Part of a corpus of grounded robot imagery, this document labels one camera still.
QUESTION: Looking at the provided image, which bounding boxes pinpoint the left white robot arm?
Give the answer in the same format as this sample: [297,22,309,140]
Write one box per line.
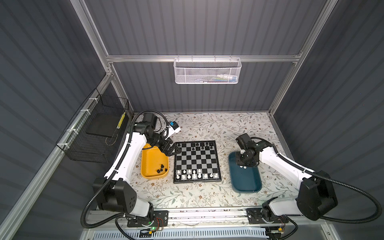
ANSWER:
[92,111,181,221]

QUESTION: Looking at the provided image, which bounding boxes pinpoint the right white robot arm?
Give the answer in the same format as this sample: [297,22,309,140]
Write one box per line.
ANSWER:
[235,134,338,223]

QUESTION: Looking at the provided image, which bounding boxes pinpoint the black pieces in yellow tray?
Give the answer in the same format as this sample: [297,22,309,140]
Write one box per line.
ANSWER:
[156,164,168,175]

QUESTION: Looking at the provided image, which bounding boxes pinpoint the black white chess board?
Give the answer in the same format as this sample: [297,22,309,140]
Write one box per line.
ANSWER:
[174,140,222,184]

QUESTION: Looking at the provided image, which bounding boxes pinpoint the teal plastic tray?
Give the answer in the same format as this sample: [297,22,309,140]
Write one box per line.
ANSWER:
[229,152,262,193]

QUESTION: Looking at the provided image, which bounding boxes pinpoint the yellow plastic tray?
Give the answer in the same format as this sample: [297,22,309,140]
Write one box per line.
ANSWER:
[141,144,169,180]

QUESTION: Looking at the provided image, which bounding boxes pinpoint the yellow marker pen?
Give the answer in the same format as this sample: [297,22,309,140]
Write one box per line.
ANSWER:
[117,112,126,130]

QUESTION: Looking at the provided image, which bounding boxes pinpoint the black foam pad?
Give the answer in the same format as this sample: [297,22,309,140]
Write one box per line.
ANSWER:
[86,114,121,138]

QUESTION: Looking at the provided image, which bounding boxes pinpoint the markers in white basket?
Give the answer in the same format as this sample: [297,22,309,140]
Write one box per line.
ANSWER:
[199,74,238,84]

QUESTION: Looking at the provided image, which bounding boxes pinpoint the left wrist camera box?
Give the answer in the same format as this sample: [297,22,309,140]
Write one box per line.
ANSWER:
[165,121,181,139]

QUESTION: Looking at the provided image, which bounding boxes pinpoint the right black corrugated cable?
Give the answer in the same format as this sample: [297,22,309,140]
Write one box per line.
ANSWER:
[250,136,383,225]

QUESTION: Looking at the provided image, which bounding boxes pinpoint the black corrugated cable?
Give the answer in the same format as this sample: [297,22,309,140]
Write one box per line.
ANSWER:
[79,109,169,229]
[250,136,383,225]

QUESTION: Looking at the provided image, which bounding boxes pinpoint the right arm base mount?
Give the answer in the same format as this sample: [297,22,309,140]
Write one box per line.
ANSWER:
[246,207,289,224]

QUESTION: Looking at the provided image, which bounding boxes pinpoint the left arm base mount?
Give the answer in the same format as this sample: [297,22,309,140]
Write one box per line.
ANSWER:
[127,210,169,228]

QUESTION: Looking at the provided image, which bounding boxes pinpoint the black wire mesh basket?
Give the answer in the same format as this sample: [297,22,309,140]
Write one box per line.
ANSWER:
[57,90,131,164]

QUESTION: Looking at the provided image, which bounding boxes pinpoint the white wire mesh basket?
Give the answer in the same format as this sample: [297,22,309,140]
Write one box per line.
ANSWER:
[173,58,242,85]

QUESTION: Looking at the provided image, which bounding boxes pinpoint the left black corrugated cable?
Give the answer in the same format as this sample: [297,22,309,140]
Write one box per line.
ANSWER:
[79,109,169,229]

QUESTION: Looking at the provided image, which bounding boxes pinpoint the aluminium front rail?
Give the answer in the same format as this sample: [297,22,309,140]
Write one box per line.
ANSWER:
[86,206,328,228]

